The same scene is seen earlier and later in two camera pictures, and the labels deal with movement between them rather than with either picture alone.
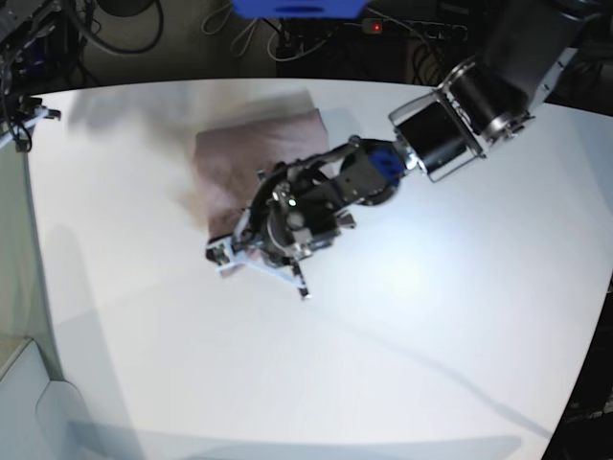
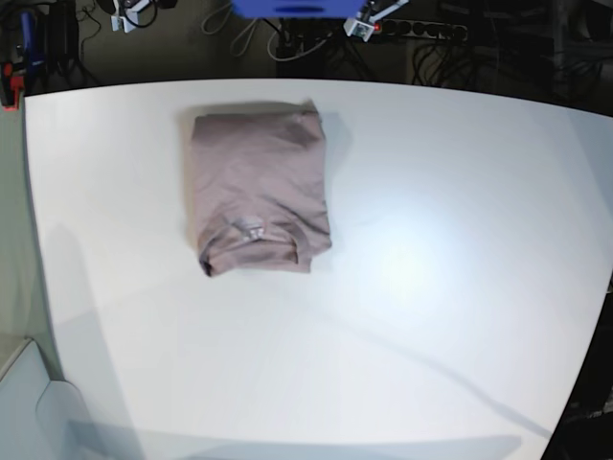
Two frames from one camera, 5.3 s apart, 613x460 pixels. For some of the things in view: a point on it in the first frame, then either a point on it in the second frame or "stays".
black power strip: [413, 29] stays
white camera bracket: [39, 112] to [131, 19]
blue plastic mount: [298, 9] stays
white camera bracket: [230, 258] to [364, 28]
